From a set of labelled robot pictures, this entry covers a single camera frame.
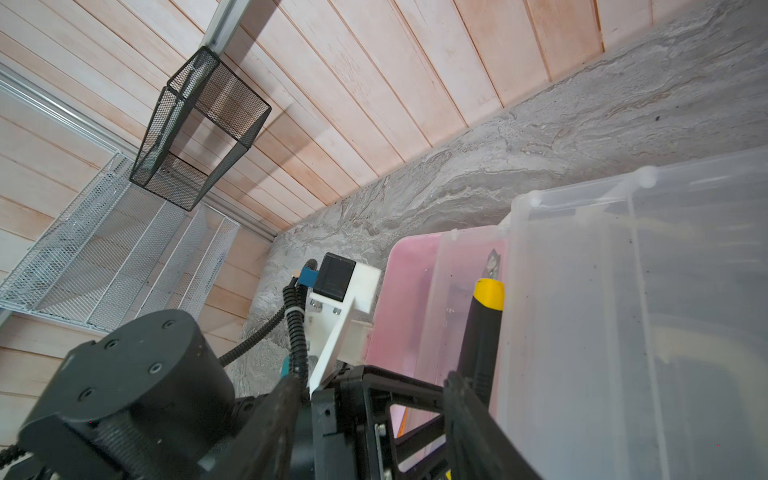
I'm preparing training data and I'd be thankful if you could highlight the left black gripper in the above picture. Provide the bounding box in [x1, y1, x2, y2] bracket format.
[299, 365, 449, 479]

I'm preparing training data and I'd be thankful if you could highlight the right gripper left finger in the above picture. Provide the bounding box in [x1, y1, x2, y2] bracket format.
[203, 374, 302, 479]

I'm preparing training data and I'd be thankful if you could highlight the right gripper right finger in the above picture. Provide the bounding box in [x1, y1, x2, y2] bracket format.
[443, 372, 540, 479]

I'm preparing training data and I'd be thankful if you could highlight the black yellow stubby screwdriver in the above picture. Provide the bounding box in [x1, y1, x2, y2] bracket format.
[457, 249, 505, 409]

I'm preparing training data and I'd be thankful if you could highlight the pink plastic tool box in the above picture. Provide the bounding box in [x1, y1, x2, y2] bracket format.
[366, 149, 767, 479]

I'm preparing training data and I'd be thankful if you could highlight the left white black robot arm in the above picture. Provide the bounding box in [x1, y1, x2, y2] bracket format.
[1, 310, 452, 479]

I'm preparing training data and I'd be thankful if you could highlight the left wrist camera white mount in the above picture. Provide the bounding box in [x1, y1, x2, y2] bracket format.
[299, 252, 381, 393]

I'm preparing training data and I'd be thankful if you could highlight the white wire mesh shelf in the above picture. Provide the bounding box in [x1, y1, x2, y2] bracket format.
[1, 154, 240, 332]

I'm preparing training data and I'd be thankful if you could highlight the black mesh wall basket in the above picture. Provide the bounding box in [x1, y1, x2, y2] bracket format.
[130, 46, 272, 211]

